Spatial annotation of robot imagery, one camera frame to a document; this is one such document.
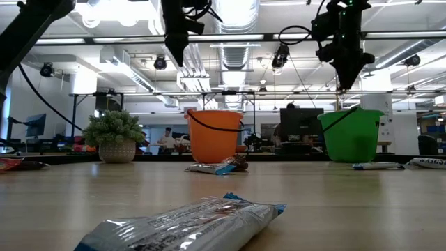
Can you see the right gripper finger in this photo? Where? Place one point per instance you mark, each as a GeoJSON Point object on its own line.
{"type": "Point", "coordinates": [346, 76]}

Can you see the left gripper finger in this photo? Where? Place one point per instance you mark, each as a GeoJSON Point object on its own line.
{"type": "Point", "coordinates": [177, 49]}

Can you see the brown candy bars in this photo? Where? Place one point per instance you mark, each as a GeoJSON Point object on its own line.
{"type": "Point", "coordinates": [239, 162]}

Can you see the small dark chocolate bar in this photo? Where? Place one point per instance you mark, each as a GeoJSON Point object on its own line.
{"type": "Point", "coordinates": [33, 165]}

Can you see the monitor on arm mount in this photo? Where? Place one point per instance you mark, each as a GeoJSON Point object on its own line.
{"type": "Point", "coordinates": [36, 125]}

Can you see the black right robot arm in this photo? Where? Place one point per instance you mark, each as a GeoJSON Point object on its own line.
{"type": "Point", "coordinates": [352, 17]}

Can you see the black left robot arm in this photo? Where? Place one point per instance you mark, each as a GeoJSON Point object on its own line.
{"type": "Point", "coordinates": [24, 31]}

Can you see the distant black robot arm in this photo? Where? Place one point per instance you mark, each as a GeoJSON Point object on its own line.
{"type": "Point", "coordinates": [256, 141]}

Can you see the red Skittles candy bag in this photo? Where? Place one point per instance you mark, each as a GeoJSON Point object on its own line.
{"type": "Point", "coordinates": [9, 163]}

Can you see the black ceiling spotlight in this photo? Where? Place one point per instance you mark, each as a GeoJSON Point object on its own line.
{"type": "Point", "coordinates": [413, 60]}
{"type": "Point", "coordinates": [47, 69]}
{"type": "Point", "coordinates": [160, 62]}
{"type": "Point", "coordinates": [280, 55]}

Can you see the green plastic bucket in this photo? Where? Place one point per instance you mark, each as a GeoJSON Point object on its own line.
{"type": "Point", "coordinates": [352, 139]}

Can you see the black computer monitor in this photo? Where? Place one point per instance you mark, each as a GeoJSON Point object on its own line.
{"type": "Point", "coordinates": [301, 121]}

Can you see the person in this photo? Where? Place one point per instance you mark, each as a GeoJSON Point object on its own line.
{"type": "Point", "coordinates": [290, 105]}
{"type": "Point", "coordinates": [168, 139]}

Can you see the orange plastic bucket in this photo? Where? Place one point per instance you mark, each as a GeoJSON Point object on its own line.
{"type": "Point", "coordinates": [212, 139]}

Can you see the artificial green potted plant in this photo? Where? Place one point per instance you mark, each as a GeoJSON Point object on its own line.
{"type": "Point", "coordinates": [113, 132]}

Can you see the black office chair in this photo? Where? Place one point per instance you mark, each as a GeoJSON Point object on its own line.
{"type": "Point", "coordinates": [428, 144]}

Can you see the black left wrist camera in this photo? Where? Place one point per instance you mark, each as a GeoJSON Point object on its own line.
{"type": "Point", "coordinates": [195, 26]}

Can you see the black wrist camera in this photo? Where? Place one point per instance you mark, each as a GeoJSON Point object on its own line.
{"type": "Point", "coordinates": [195, 26]}
{"type": "Point", "coordinates": [324, 26]}

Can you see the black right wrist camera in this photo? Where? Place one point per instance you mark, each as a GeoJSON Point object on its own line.
{"type": "Point", "coordinates": [324, 26]}

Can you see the silver ceiling air duct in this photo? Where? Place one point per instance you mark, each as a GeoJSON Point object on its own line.
{"type": "Point", "coordinates": [240, 52]}

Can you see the black overhead frame beam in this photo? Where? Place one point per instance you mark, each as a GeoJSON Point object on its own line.
{"type": "Point", "coordinates": [244, 36]}

